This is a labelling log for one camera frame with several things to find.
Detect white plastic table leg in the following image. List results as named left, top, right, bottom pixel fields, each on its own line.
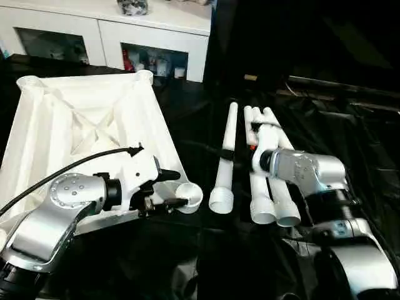
left=209, top=102, right=239, bottom=214
left=251, top=106, right=303, bottom=228
left=244, top=106, right=278, bottom=225
left=262, top=107, right=294, bottom=152

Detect white plastic table top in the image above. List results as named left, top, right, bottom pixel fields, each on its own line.
left=0, top=70, right=204, bottom=252

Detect black plastic mat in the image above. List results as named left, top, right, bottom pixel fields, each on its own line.
left=0, top=53, right=400, bottom=300

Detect long black bar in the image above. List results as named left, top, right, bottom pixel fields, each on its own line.
left=286, top=75, right=400, bottom=98

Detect white cabinet with glass doors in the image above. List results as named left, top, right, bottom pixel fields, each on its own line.
left=0, top=0, right=213, bottom=83

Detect grey object on cabinet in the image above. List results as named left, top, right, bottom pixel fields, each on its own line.
left=117, top=0, right=150, bottom=17

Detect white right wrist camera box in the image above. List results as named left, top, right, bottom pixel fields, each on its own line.
left=249, top=121, right=284, bottom=175

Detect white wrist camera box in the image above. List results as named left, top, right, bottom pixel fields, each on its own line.
left=116, top=149, right=164, bottom=212
left=249, top=121, right=284, bottom=175

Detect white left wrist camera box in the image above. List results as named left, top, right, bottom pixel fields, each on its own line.
left=116, top=149, right=164, bottom=212

